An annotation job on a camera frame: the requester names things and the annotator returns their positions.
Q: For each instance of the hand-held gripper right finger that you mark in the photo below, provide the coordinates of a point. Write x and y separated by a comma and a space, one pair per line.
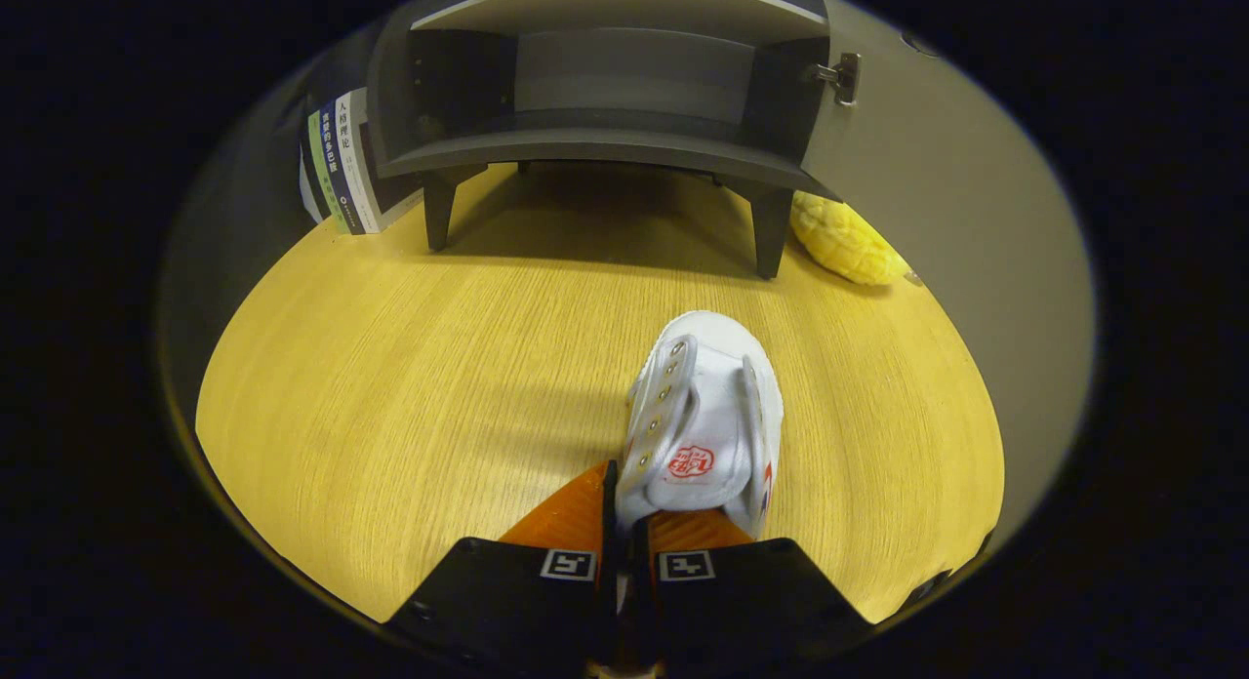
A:
742, 601

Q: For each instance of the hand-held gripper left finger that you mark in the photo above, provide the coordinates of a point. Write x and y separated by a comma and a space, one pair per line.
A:
608, 611

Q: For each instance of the white shoe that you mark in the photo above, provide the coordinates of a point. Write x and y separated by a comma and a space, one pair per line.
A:
707, 406

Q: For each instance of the metal door hinge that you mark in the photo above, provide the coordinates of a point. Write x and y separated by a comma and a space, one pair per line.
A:
844, 74

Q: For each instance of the yellow corn toy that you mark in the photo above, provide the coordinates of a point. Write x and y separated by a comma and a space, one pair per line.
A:
844, 240

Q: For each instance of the white spine book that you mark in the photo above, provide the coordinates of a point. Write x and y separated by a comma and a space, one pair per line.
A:
359, 186

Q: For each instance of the blue spine book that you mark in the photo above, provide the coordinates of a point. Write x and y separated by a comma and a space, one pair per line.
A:
340, 186

